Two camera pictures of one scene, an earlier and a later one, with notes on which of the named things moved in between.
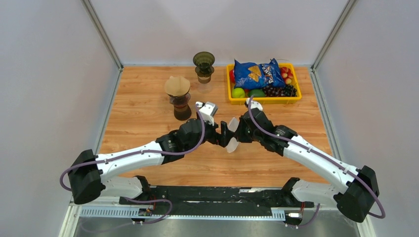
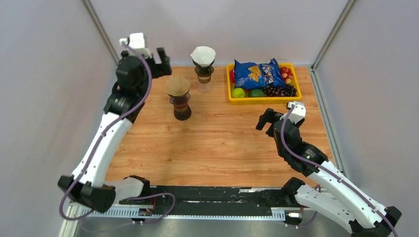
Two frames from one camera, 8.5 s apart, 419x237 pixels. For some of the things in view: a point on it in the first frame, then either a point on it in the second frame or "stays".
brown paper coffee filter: x=177 y=86 stays
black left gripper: x=223 y=138 to x=163 y=68
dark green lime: x=258 y=93 stays
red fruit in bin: x=231 y=76 stays
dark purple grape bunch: x=288 y=91 stays
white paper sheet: x=232 y=125 to x=203 y=56
